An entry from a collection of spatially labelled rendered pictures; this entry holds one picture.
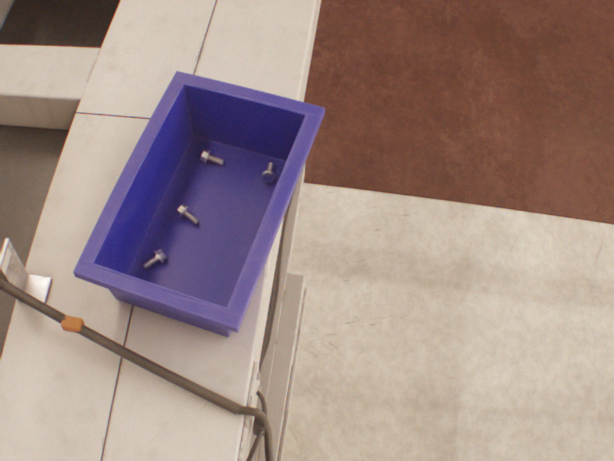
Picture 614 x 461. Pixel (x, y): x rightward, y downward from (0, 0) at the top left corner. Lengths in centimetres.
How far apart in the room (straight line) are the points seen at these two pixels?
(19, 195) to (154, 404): 33
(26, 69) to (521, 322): 116
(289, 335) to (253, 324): 45
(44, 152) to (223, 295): 32
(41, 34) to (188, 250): 44
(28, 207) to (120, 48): 21
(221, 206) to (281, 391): 43
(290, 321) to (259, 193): 42
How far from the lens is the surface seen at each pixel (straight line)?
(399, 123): 194
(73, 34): 110
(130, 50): 96
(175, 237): 80
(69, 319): 74
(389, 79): 202
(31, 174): 97
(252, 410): 73
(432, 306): 172
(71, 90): 94
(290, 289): 124
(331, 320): 168
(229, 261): 79
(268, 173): 82
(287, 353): 120
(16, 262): 78
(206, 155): 84
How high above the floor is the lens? 154
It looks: 61 degrees down
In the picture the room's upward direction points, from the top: 2 degrees clockwise
